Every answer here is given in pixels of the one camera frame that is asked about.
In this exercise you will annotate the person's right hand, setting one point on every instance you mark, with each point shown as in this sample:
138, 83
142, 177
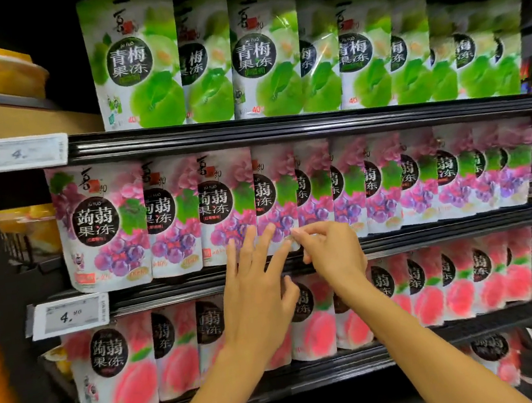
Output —
339, 257

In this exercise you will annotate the person's left hand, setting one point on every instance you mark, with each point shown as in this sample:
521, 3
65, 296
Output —
255, 315

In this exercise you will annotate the black low shelf rack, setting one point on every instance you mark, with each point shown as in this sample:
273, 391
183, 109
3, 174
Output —
286, 129

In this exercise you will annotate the row of pink jelly packs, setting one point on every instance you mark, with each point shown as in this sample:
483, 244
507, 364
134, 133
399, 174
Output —
123, 378

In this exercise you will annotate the row of purple jelly packs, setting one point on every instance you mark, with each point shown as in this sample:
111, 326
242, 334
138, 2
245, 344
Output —
101, 227

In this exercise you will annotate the row of green plum pouches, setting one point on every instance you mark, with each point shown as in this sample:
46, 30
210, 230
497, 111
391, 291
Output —
137, 79

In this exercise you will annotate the person's right forearm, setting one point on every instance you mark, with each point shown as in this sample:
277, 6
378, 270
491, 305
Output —
432, 361

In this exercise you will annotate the pink peach jelly bag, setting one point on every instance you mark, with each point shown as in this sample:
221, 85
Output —
499, 359

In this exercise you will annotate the row of yellow jelly cups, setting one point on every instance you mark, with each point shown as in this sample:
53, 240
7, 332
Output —
39, 229

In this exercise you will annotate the white price tag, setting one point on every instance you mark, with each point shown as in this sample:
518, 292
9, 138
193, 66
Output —
23, 153
71, 317

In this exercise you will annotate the tan cardboard tray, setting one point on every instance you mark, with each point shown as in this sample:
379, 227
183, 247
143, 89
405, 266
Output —
22, 119

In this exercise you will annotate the yellow packet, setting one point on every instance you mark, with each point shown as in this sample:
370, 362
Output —
7, 75

